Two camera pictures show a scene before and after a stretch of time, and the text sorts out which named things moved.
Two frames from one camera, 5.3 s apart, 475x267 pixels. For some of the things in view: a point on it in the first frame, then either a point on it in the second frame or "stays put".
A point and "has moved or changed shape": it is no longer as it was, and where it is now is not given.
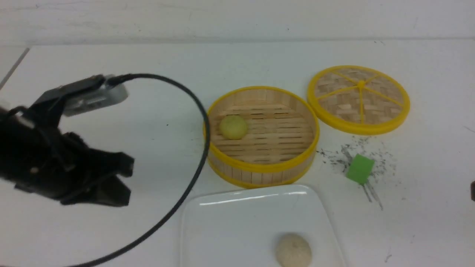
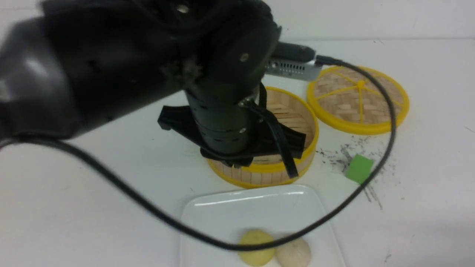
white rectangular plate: x=242 y=226 stays put
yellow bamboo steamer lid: x=359 y=100 stays put
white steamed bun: x=292 y=250 stays put
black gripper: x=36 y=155 to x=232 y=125
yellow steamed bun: x=232 y=127 has moved or changed shape
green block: x=360 y=168 stays put
